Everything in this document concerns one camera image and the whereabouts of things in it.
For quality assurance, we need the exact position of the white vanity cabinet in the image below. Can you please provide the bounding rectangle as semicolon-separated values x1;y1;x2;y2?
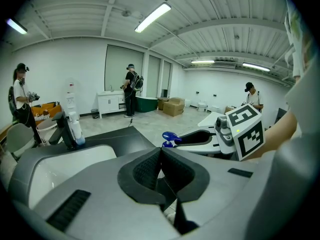
96;90;126;120

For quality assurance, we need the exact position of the long ceiling light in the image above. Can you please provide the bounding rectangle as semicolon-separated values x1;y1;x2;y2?
190;59;216;65
242;62;271;73
134;1;172;34
5;18;29;35

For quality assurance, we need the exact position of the small cardboard box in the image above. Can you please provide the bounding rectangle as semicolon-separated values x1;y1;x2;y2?
157;96;171;111

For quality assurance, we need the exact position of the blue bottle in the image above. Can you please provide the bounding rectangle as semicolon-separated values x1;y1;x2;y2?
161;131;183;149

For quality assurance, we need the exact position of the wide window blind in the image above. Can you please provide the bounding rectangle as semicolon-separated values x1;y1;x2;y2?
104;44;145;93

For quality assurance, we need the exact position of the white water dispenser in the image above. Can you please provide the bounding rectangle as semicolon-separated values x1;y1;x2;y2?
64;77;81;121

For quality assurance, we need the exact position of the narrow window blind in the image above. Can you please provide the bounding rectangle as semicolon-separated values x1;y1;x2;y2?
161;60;172;91
145;54;161;99

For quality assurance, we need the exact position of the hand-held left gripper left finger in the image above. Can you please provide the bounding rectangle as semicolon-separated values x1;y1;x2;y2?
8;145;181;239

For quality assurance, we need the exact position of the person's right forearm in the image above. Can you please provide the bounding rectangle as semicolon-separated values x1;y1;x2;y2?
246;110;299;161

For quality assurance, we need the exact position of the white table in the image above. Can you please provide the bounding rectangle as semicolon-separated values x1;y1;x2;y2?
197;111;226;128

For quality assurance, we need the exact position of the white round chair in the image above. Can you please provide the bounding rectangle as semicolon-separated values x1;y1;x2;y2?
35;118;59;145

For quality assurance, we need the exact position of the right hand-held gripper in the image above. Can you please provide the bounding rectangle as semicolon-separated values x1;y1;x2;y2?
174;103;265;162

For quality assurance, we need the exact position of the dark green bathtub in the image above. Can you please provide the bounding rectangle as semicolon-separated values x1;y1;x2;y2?
134;96;159;113

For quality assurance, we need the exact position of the black monitor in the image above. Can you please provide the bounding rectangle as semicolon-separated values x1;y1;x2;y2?
274;107;288;125

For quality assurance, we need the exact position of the grey chair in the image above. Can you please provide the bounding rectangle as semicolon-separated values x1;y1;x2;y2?
5;122;36;161

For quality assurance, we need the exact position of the person's white shirt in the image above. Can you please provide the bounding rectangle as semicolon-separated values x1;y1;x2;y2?
284;0;320;137

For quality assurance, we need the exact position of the large cardboard box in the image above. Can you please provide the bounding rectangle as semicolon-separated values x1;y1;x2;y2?
162;97;186;117

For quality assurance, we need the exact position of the black faucet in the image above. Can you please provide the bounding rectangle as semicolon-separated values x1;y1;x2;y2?
48;111;78;150

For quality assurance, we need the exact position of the white plastic bottle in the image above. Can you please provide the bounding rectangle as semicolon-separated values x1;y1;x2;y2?
68;111;86;146

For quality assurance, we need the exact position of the orange sofa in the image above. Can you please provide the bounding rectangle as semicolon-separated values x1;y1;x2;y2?
30;101;63;125

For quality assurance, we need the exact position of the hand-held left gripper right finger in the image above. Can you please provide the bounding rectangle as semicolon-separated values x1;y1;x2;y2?
159;131;319;240

